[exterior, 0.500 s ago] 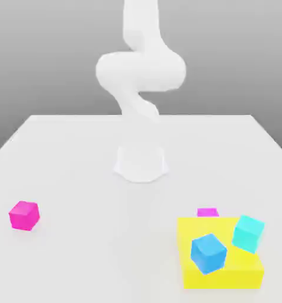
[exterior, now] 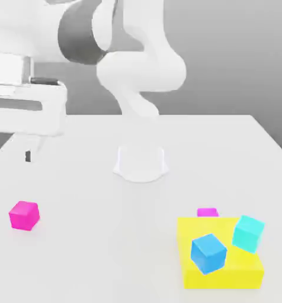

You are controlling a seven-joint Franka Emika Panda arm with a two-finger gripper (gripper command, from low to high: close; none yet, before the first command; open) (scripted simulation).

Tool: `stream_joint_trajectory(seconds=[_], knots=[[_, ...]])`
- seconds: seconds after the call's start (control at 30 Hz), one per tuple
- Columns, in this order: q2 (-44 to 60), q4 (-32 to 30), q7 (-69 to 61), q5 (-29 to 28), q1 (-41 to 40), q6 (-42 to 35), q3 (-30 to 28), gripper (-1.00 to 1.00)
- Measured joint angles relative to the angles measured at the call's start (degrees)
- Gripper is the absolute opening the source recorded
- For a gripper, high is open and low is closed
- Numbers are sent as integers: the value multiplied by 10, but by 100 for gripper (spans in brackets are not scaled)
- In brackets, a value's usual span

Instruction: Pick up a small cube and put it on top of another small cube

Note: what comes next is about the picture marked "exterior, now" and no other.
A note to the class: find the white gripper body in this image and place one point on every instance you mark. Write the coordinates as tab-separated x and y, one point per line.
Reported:
51	113

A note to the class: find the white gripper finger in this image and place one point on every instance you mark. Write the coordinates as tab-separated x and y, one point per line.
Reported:
29	146

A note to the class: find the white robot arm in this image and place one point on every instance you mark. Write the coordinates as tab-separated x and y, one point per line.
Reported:
141	71

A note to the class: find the small magenta cube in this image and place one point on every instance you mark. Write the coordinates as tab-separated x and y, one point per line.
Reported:
23	216

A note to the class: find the small orchid cube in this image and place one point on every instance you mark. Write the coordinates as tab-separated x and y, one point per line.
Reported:
207	212

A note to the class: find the small blue cube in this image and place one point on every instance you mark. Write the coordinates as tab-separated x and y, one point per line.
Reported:
208	254

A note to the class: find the small cyan cube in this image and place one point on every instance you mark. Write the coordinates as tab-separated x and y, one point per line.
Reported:
247	234

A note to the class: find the large yellow box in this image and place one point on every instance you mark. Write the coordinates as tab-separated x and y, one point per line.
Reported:
240	272

